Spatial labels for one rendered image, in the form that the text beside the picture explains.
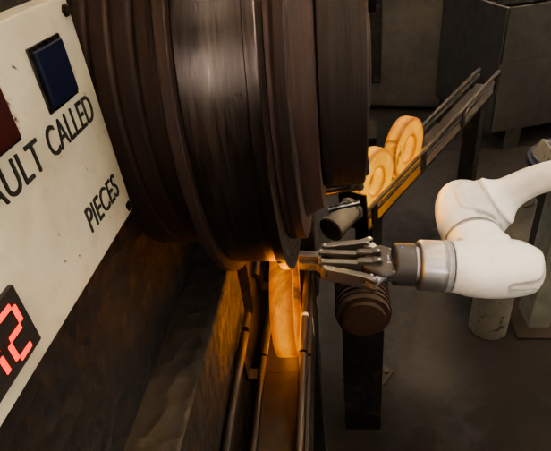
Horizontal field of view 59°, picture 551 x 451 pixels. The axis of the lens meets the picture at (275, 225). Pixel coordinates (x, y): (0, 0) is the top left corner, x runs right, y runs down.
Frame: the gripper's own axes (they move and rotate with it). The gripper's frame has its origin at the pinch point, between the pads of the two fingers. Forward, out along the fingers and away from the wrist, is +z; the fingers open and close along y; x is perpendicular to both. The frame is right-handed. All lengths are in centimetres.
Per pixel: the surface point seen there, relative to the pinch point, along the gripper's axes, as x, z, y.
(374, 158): 4.4, -15.4, 31.7
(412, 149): -1, -27, 48
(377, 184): -4.5, -17.2, 35.6
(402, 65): -39, -54, 249
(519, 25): 0, -96, 184
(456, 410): -71, -46, 21
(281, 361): -8.6, 1.9, -15.8
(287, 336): 1.7, 0.7, -19.8
